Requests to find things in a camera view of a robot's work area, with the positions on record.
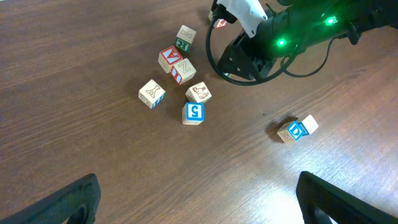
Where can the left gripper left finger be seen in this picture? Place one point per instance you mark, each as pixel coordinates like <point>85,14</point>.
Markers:
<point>76,203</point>

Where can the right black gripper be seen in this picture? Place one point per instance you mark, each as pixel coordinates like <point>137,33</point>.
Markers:
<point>277,42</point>

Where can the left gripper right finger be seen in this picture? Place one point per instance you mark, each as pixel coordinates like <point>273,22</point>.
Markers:
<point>322,202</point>

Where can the blue D block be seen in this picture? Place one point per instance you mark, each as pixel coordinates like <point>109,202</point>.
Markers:
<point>290,132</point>

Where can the block with blue T side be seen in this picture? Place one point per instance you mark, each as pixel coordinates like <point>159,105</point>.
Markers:
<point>309,125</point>

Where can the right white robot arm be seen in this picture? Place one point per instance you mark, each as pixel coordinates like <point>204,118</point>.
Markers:
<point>348,19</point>

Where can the block with red bottom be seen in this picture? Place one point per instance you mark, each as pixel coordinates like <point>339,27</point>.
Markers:
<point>219,23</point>

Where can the block with animal drawing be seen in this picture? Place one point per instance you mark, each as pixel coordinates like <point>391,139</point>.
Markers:
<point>198,93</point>

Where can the block I with green R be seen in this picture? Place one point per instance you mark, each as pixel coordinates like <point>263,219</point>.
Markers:
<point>184,38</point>

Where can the block Z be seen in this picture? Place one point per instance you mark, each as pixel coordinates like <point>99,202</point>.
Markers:
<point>182,71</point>

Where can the blue 5 block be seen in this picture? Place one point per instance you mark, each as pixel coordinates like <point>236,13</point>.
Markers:
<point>193,113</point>

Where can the red A block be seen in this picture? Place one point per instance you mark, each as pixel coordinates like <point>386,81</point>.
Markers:
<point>168,57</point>

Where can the block Y with blue side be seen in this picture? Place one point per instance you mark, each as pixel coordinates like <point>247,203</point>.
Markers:
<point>151,94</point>

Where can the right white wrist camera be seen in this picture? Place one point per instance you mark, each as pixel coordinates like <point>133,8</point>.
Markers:
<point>248,12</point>

